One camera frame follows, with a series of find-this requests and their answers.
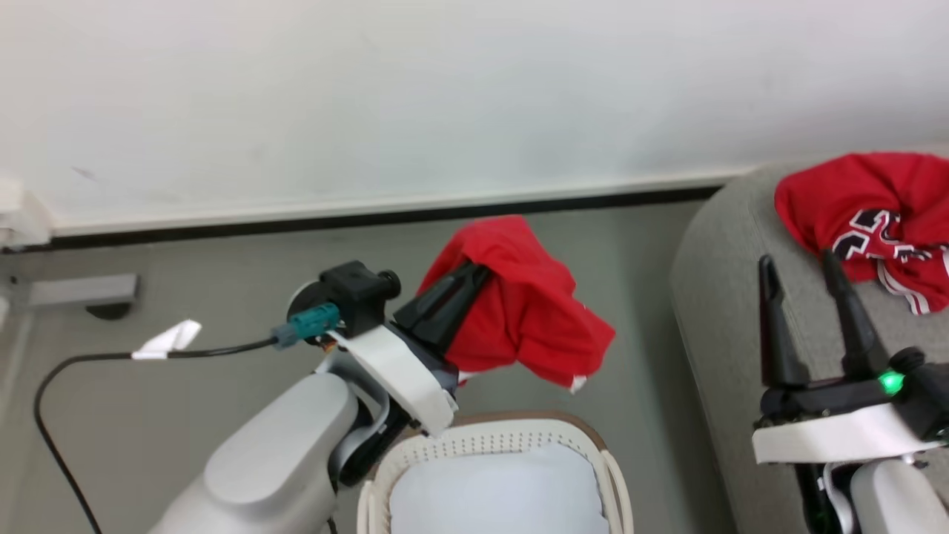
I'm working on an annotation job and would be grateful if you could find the pale blue cloth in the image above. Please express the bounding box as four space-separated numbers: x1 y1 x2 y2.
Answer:
388 442 612 534

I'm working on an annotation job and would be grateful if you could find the white wall outlet box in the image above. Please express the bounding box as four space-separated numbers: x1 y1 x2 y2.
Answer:
0 177 54 250

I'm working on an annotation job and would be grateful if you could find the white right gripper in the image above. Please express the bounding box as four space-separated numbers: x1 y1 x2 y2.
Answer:
751 249 949 467

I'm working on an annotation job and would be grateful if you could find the red jersey with print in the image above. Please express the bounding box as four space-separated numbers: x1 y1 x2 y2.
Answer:
773 151 949 316

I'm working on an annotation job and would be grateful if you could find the white and black baseboard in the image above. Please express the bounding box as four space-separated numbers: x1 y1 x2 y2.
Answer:
0 172 750 254

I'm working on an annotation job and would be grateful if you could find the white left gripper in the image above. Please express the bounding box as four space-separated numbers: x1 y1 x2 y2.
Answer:
317 260 492 438

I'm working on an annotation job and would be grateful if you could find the white cable tag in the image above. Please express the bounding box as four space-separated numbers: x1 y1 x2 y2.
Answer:
131 319 203 361

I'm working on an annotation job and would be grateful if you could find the teal cable connector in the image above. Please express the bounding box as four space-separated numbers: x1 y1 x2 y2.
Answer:
270 302 343 351

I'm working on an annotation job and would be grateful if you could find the plain red garment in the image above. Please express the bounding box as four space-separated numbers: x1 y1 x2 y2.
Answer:
417 214 618 392

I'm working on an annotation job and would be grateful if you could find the grey fabric sofa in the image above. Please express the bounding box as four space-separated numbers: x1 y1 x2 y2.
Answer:
669 148 949 534

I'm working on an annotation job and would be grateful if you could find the white perforated laundry basket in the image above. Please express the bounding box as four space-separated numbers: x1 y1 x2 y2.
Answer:
356 412 635 534

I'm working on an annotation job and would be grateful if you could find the black cable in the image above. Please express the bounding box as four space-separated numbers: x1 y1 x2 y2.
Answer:
33 335 282 534

